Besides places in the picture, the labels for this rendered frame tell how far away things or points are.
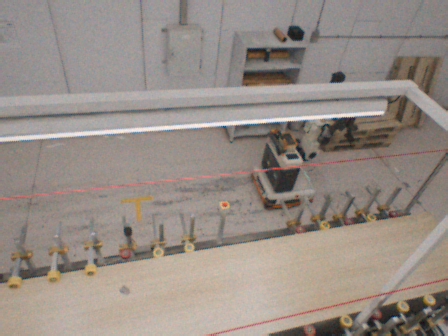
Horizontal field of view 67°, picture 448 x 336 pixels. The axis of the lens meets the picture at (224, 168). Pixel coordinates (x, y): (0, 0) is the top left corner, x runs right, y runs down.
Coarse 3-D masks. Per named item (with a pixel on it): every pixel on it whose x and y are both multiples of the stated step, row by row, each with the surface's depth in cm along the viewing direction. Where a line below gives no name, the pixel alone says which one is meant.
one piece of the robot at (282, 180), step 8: (280, 136) 382; (264, 152) 431; (272, 152) 409; (280, 152) 390; (288, 152) 391; (296, 152) 393; (264, 160) 434; (272, 160) 409; (280, 160) 387; (288, 160) 381; (296, 160) 383; (264, 168) 437; (272, 168) 411; (288, 168) 386; (296, 168) 392; (272, 176) 414; (280, 176) 394; (288, 176) 396; (296, 176) 400; (272, 184) 417; (280, 184) 403; (288, 184) 407
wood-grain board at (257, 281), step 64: (192, 256) 269; (256, 256) 275; (320, 256) 282; (384, 256) 289; (0, 320) 220; (64, 320) 224; (128, 320) 228; (192, 320) 233; (256, 320) 237; (320, 320) 242
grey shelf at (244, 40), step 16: (240, 32) 447; (256, 32) 453; (272, 32) 459; (240, 48) 435; (256, 48) 473; (272, 48) 479; (288, 48) 485; (304, 48) 453; (240, 64) 441; (256, 64) 449; (272, 64) 454; (288, 64) 459; (240, 80) 451; (240, 128) 530; (256, 128) 535; (272, 128) 540
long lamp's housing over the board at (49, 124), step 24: (0, 120) 137; (24, 120) 139; (48, 120) 141; (72, 120) 143; (96, 120) 145; (120, 120) 148; (144, 120) 151; (168, 120) 154; (192, 120) 157; (216, 120) 160; (240, 120) 164
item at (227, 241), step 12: (384, 216) 349; (288, 228) 325; (312, 228) 328; (228, 240) 308; (240, 240) 309; (252, 240) 311; (144, 252) 290; (168, 252) 292; (180, 252) 294; (60, 264) 274; (72, 264) 275; (84, 264) 276; (96, 264) 277; (108, 264) 279; (24, 276) 263; (36, 276) 265
